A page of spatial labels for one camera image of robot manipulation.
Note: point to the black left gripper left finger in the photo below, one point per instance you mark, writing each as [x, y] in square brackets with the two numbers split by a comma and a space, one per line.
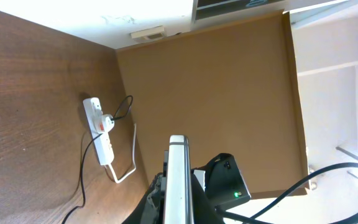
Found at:
[148, 209]

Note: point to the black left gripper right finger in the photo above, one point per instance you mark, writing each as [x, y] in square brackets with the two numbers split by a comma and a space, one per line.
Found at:
[203, 211]

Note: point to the black smartphone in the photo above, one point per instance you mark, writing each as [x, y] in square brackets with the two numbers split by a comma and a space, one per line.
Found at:
[178, 205]

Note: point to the white USB charger adapter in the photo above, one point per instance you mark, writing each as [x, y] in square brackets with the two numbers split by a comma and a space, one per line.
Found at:
[103, 123]

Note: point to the white power strip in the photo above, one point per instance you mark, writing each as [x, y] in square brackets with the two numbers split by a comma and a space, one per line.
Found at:
[102, 142]

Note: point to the brown wooden side panel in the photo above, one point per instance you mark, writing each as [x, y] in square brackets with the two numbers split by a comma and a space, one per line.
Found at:
[231, 88]

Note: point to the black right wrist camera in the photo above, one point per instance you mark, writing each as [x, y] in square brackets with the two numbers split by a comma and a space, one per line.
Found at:
[225, 186]

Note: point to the white wall control panel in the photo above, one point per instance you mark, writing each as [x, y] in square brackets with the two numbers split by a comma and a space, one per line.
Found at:
[147, 35]

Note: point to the dark wall monitor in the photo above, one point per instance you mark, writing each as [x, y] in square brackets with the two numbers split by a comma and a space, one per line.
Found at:
[207, 13]

